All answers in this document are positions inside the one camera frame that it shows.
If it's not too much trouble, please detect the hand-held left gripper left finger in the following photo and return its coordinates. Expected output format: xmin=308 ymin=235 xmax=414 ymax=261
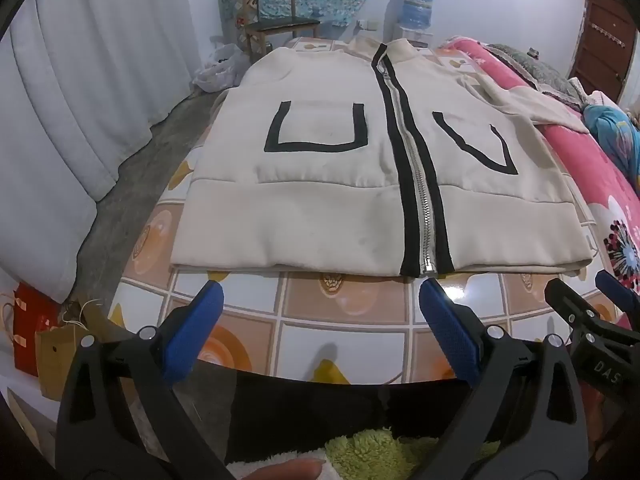
xmin=54 ymin=280 xmax=231 ymax=480

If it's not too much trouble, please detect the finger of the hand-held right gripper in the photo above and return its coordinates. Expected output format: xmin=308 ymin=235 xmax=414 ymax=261
xmin=545 ymin=277 xmax=640 ymax=347
xmin=595 ymin=270 xmax=640 ymax=308

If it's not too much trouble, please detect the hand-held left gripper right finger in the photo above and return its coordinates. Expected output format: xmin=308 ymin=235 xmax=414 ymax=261
xmin=410 ymin=277 xmax=591 ymax=480

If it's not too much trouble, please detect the cream zip jacket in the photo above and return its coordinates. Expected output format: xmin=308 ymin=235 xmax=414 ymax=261
xmin=170 ymin=35 xmax=598 ymax=281

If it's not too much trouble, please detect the person's left hand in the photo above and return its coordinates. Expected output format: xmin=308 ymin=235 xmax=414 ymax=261
xmin=235 ymin=457 xmax=326 ymax=480

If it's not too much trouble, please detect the tile-patterned table cover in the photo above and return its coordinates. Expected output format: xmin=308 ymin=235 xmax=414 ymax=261
xmin=107 ymin=35 xmax=636 ymax=386

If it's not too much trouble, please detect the pink floral blanket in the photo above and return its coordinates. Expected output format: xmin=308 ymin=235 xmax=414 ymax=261
xmin=440 ymin=35 xmax=640 ymax=341

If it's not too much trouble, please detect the brown paper bag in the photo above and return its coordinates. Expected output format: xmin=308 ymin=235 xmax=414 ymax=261
xmin=35 ymin=300 xmax=116 ymax=401

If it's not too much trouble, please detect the green fluffy cloth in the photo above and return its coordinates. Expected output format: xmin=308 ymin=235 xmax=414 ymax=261
xmin=325 ymin=427 xmax=501 ymax=480

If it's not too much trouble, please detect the blue patterned cloth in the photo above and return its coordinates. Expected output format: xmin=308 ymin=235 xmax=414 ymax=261
xmin=582 ymin=102 xmax=640 ymax=186

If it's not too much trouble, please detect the red paper bag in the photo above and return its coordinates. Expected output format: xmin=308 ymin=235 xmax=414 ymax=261
xmin=12 ymin=282 xmax=63 ymax=378

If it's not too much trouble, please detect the brown wooden door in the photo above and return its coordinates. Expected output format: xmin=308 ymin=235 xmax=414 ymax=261
xmin=567 ymin=0 xmax=640 ymax=106

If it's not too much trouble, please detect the white plastic bag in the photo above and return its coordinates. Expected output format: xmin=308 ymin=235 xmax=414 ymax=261
xmin=192 ymin=42 xmax=251 ymax=92

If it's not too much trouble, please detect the white curtain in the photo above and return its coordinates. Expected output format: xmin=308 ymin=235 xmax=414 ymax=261
xmin=0 ymin=0 xmax=201 ymax=306

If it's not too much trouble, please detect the white water dispenser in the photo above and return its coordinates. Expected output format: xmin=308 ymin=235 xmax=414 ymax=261
xmin=400 ymin=27 xmax=435 ymax=48

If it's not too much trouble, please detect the wooden chair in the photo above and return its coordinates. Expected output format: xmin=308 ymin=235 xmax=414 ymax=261
xmin=232 ymin=0 xmax=322 ymax=56

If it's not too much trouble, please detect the blue water dispenser bottle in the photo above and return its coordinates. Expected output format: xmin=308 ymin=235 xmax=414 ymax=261
xmin=401 ymin=0 xmax=436 ymax=31

